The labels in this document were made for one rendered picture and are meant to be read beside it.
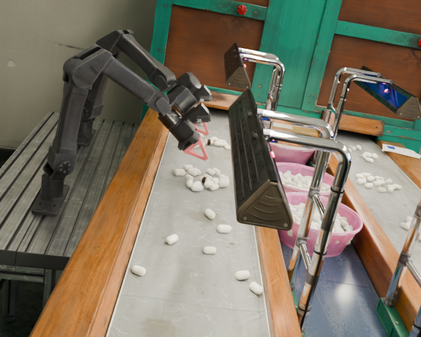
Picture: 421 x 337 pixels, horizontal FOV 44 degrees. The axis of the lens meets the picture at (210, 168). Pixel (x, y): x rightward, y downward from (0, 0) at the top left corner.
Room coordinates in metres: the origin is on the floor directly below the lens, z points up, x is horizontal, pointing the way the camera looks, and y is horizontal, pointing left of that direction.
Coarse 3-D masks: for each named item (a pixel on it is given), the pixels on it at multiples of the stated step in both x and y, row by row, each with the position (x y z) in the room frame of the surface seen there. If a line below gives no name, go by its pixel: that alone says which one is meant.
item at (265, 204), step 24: (240, 96) 1.26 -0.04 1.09; (240, 120) 1.06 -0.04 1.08; (240, 144) 0.92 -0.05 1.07; (264, 144) 0.81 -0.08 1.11; (240, 168) 0.80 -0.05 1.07; (264, 168) 0.71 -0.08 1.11; (240, 192) 0.71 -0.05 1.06; (264, 192) 0.65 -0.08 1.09; (240, 216) 0.65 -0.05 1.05; (264, 216) 0.65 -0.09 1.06; (288, 216) 0.66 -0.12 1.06
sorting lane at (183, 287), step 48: (192, 192) 1.44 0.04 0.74; (144, 240) 1.09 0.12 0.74; (192, 240) 1.14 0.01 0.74; (240, 240) 1.18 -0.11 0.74; (144, 288) 0.90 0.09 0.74; (192, 288) 0.93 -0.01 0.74; (240, 288) 0.96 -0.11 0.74; (144, 336) 0.75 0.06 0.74; (192, 336) 0.78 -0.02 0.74; (240, 336) 0.80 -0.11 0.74
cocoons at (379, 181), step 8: (368, 152) 2.18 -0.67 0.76; (368, 160) 2.10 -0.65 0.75; (360, 176) 1.84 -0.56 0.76; (368, 176) 1.88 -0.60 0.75; (376, 176) 1.87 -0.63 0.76; (368, 184) 1.76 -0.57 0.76; (376, 184) 1.80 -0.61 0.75; (384, 184) 1.83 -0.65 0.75; (384, 192) 1.74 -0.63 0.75; (400, 224) 1.46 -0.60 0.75; (408, 224) 1.45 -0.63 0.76
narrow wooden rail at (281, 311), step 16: (256, 240) 1.19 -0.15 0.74; (272, 240) 1.17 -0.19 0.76; (272, 256) 1.09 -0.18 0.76; (272, 272) 1.01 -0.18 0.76; (272, 288) 0.95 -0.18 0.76; (288, 288) 0.96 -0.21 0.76; (272, 304) 0.89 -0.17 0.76; (288, 304) 0.90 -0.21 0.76; (272, 320) 0.84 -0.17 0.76; (288, 320) 0.84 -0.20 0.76; (272, 336) 0.80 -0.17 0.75; (288, 336) 0.79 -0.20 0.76
